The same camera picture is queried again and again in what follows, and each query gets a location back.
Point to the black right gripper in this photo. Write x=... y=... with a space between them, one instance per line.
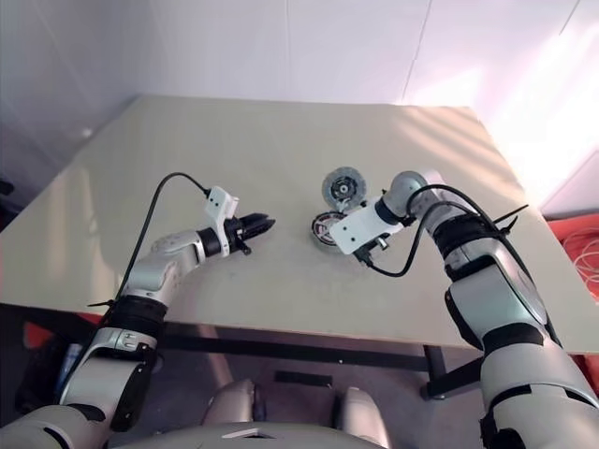
x=372 y=245

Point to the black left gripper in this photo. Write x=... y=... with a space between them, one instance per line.
x=238 y=234

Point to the black rimmed silver spoked rotor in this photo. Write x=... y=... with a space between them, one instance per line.
x=320 y=224

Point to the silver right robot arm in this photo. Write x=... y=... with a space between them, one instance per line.
x=510 y=290

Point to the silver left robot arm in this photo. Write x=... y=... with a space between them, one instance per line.
x=150 y=271

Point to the silver motor housing copper windings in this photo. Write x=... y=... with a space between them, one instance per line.
x=324 y=249

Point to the black zip tie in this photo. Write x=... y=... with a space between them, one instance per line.
x=507 y=217

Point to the black strip on floor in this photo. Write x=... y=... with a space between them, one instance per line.
x=303 y=379

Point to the silver rounded robot leg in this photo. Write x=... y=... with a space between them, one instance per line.
x=236 y=400
x=360 y=411

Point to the orange bin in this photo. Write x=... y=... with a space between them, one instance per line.
x=559 y=234

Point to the silver robot torso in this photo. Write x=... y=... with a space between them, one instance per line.
x=187 y=432

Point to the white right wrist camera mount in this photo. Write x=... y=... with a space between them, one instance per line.
x=355 y=227

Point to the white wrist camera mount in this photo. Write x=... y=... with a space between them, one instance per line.
x=355 y=227
x=217 y=201

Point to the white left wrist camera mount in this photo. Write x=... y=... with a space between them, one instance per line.
x=217 y=201

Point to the black table frame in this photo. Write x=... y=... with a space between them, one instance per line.
x=290 y=343

